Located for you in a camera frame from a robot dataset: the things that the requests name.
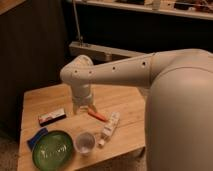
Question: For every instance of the small white cube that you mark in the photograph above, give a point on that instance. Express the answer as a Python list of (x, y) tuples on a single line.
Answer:
[(101, 143)]

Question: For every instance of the clear plastic cup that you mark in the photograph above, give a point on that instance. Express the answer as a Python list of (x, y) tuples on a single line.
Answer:
[(85, 143)]

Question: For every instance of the grey case with handle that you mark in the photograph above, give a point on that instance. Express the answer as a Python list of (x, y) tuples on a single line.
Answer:
[(100, 53)]

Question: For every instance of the green ceramic bowl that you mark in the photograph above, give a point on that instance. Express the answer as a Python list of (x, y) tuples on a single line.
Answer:
[(52, 151)]

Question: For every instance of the orange carrot toy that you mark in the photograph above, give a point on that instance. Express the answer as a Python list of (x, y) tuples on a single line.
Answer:
[(97, 116)]

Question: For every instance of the metal stand pole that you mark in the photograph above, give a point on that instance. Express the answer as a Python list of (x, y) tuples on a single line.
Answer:
[(79, 36)]

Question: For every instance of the black and white box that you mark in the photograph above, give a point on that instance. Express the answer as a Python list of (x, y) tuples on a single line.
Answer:
[(51, 117)]

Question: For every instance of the wooden shelf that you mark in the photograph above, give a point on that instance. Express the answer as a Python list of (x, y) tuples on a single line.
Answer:
[(152, 8)]

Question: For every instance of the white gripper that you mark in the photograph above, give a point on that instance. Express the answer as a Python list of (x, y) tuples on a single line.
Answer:
[(82, 96)]

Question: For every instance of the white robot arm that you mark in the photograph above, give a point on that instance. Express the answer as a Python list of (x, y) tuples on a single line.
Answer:
[(179, 106)]

